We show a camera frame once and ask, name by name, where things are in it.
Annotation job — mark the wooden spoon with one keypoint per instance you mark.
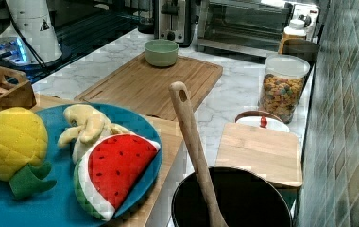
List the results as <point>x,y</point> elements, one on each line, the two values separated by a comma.
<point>188,126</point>

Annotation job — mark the blue round plate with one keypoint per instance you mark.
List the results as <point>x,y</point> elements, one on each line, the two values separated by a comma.
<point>59,207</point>

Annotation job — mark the clear cereal jar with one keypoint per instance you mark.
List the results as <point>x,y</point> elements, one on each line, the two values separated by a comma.
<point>282,85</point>

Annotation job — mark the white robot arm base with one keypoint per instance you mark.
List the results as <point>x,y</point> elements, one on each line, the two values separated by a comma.
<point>31,30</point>

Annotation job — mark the white lid red knob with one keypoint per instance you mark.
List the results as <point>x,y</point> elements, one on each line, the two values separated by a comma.
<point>261,119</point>

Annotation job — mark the black pot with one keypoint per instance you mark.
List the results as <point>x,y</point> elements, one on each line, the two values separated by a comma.
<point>244,199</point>

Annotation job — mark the wooden caddy with handle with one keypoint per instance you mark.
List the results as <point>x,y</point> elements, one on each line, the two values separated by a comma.
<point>19,92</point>

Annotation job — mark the small light wooden board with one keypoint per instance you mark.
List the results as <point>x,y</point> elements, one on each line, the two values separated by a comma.
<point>272,155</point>

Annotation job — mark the silver toaster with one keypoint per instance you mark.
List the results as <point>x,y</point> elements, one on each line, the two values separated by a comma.
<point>174,21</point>

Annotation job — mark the red plush watermelon slice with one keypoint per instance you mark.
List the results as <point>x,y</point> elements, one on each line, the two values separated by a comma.
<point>106,173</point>

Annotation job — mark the green ceramic bowl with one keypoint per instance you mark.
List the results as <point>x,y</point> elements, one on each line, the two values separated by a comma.
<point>161,52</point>

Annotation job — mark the silver toaster oven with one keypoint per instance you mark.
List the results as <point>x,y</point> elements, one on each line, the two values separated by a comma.
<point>253,27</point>

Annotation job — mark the dark cup behind jar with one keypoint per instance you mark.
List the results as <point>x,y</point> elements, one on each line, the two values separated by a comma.
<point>303,49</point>

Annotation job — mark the white capped amber bottle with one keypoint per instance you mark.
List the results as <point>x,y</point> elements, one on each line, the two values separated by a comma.
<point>294,30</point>

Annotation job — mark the large bamboo cutting board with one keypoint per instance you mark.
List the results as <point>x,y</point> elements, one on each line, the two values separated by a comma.
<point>144,88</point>

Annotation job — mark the yellow plush pineapple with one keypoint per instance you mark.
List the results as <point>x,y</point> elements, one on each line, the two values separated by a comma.
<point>23,148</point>

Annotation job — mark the yellow plush banana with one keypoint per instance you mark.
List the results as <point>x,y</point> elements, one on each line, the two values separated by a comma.
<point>87,126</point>

